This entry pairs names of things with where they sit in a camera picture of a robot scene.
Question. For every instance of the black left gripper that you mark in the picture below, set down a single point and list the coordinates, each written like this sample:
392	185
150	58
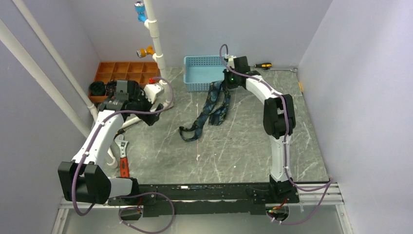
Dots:
140	94

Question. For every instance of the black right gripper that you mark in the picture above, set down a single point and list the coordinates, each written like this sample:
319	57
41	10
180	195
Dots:
225	84

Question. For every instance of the dark blue patterned tie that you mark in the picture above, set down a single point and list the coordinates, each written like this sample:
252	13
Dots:
214	116

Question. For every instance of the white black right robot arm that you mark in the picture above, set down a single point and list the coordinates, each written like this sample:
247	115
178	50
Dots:
278	119

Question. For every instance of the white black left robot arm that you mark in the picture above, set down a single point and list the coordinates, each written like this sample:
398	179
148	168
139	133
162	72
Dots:
82	179

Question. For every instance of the light blue plastic basket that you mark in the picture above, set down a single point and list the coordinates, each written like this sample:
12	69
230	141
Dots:
200	71

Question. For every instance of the orange wooden compartment tray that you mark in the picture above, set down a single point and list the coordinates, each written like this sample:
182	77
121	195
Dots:
112	71

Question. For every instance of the rolled dark green tie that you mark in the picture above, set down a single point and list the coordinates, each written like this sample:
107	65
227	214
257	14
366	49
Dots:
97	88

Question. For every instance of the white vertical PVC pipe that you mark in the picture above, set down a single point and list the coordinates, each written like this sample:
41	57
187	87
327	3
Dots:
152	24

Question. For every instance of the orange valve nozzle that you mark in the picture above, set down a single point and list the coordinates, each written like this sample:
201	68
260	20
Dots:
141	53

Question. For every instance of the blue valve nozzle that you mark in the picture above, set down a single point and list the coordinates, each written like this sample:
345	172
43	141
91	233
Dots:
140	10

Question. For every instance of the white diagonal PVC pipe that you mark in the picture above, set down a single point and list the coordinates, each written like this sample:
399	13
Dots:
26	60

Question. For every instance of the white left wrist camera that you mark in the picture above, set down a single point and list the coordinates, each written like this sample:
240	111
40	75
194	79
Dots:
153	91

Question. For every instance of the yellow black screwdriver at wall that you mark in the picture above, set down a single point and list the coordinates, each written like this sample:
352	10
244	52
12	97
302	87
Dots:
267	65

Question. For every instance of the red handled adjustable wrench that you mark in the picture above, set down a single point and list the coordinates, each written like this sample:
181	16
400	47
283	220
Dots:
123	163

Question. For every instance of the silver spanner at wall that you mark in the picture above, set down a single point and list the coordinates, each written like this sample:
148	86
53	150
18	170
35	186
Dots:
294	70

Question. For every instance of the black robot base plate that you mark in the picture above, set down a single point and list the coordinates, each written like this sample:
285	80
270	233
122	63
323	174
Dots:
217	198

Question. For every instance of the aluminium rail frame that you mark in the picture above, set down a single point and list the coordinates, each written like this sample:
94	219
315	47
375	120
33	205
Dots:
310	194

